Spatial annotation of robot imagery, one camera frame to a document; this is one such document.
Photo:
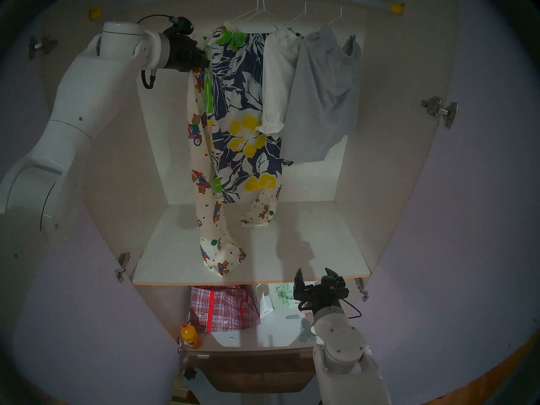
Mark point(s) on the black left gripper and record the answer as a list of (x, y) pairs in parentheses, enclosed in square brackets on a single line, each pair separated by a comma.
[(183, 54)]

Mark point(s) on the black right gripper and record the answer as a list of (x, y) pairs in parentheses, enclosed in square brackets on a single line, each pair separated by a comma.
[(316, 301)]

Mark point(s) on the green navy floral pants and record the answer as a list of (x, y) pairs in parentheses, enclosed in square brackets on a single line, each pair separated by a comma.
[(240, 113)]

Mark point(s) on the white long sleeve shirt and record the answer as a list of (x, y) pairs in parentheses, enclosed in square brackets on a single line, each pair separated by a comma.
[(274, 79)]

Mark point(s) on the teddy bear print pants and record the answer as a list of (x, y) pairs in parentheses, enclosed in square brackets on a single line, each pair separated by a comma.
[(202, 163)]

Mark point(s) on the grey shirt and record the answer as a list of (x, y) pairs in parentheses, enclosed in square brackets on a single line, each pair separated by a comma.
[(320, 100)]

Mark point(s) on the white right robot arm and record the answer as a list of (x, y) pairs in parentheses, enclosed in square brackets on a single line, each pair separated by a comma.
[(341, 345)]

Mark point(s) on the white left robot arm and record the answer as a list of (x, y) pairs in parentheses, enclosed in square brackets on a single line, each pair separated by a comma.
[(84, 92)]

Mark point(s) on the white wardrobe cabinet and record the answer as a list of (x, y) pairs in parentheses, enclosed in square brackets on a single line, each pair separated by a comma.
[(126, 155)]

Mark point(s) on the lavender wardrobe door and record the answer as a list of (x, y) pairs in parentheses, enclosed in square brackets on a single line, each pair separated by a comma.
[(455, 239), (84, 324)]

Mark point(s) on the green plastic bag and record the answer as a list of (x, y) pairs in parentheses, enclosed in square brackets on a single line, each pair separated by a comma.
[(286, 294)]

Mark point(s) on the metal door hinge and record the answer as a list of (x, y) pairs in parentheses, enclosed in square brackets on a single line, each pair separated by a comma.
[(42, 46), (362, 288), (122, 267), (438, 109)]

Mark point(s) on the light blue clear package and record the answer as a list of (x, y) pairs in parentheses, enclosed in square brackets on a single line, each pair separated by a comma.
[(305, 329)]

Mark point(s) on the white paper bag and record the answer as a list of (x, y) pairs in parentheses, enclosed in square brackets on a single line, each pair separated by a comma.
[(265, 305)]

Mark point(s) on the white drawer unit board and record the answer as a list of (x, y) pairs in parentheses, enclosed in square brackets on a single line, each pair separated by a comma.
[(261, 332)]

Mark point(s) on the red plaid woven bag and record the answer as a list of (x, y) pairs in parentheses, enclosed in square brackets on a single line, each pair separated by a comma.
[(223, 309)]

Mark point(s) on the brown wooden drawer front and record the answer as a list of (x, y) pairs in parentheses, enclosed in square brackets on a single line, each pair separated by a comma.
[(253, 370)]

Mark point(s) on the orange bottle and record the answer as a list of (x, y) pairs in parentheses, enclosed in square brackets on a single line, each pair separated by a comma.
[(190, 336)]

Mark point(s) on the black star knob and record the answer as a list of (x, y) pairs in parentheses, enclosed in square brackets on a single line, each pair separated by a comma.
[(190, 374)]

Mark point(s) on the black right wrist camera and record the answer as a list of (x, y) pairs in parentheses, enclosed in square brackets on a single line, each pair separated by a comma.
[(333, 287)]

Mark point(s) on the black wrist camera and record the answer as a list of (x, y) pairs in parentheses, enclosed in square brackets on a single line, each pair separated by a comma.
[(179, 25), (333, 287)]

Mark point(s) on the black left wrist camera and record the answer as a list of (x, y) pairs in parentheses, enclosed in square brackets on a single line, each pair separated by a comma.
[(179, 25)]

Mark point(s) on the yellow rail bracket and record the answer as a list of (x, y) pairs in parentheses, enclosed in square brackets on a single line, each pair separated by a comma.
[(95, 13), (397, 8)]

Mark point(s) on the grey robot torso frame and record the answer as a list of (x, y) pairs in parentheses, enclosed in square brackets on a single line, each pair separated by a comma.
[(253, 399)]

